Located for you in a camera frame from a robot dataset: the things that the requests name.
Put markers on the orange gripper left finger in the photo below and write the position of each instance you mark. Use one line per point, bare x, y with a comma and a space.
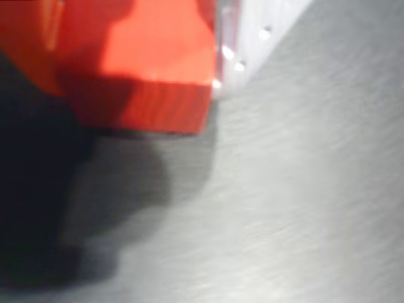
28, 41

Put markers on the red cube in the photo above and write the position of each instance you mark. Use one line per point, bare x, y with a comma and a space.
164, 57

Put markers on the black desk mat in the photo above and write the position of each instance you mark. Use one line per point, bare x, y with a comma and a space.
284, 205

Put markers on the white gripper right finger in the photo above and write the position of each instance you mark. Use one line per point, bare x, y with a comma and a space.
252, 47

